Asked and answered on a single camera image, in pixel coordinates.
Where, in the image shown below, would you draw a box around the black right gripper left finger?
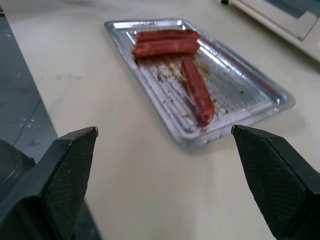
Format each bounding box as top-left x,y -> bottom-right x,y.
0,126 -> 99,240

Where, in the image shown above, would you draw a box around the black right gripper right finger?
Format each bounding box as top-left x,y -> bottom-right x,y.
231,124 -> 320,240

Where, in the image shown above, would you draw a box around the dark round robot part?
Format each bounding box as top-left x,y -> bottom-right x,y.
0,139 -> 35,186

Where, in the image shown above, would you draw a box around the silver ribbed metal tray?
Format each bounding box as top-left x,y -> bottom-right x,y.
103,17 -> 297,148

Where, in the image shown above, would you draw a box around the red-brown sausage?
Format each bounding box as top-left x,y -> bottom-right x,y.
136,29 -> 201,43
181,56 -> 216,127
131,38 -> 200,59

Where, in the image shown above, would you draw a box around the white countertop oven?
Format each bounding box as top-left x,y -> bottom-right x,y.
220,0 -> 320,62

